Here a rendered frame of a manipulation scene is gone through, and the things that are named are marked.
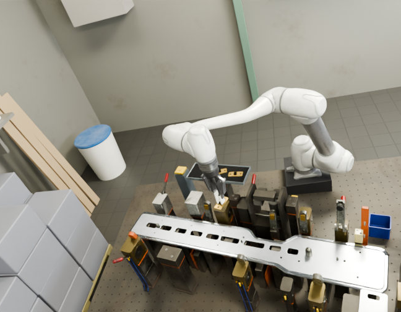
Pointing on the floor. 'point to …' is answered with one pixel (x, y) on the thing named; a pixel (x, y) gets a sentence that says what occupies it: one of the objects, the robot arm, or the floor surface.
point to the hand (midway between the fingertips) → (219, 197)
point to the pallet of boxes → (43, 249)
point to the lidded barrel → (101, 151)
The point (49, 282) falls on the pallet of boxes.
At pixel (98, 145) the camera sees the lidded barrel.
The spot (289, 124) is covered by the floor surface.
